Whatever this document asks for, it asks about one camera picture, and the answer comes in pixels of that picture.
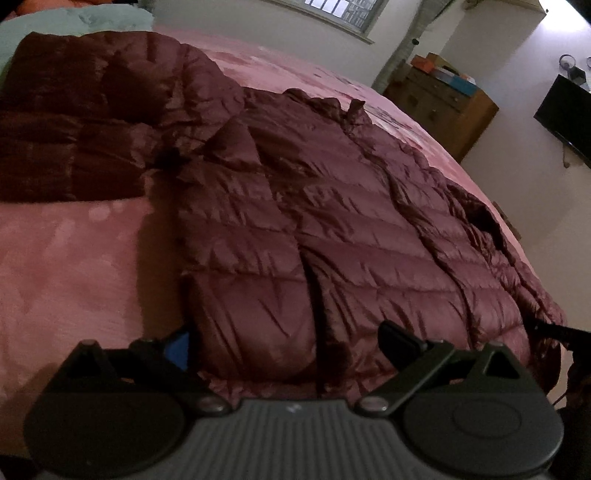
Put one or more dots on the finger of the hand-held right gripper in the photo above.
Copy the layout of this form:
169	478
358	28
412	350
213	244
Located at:
561	333

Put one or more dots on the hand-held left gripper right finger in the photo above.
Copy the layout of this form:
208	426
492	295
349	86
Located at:
397	342

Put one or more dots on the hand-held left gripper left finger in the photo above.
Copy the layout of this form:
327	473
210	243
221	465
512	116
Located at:
178	347

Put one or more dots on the maroon puffer jacket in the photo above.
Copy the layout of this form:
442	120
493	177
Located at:
323	207

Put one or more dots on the pink heart printed blanket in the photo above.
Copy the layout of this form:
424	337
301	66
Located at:
69	277

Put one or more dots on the wooden cabinet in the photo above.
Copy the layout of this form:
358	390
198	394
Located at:
443	110

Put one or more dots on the blue box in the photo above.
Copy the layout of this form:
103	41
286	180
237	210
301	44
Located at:
461	84

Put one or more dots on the grey box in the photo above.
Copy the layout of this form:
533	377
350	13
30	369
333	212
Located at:
445	74

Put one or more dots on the orange box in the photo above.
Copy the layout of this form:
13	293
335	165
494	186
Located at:
419	62

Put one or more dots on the brown cardboard box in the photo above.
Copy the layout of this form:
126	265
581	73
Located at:
441	60

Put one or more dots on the grey patterned curtain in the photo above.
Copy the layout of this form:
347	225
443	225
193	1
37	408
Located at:
406	46

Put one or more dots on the barred window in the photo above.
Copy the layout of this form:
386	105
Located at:
346	11

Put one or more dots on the wall-mounted black television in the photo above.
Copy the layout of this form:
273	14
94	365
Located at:
568	115

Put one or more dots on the black wall ornament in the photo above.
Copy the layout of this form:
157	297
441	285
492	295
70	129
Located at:
572	69

